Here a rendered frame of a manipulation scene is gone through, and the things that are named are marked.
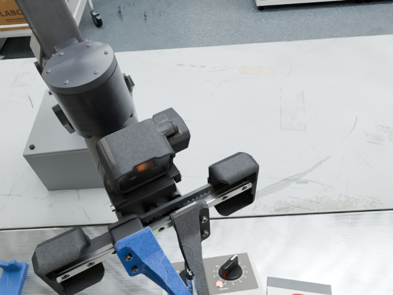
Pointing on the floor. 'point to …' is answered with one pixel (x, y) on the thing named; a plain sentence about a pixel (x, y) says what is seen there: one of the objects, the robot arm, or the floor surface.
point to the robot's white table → (233, 127)
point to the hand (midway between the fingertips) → (185, 275)
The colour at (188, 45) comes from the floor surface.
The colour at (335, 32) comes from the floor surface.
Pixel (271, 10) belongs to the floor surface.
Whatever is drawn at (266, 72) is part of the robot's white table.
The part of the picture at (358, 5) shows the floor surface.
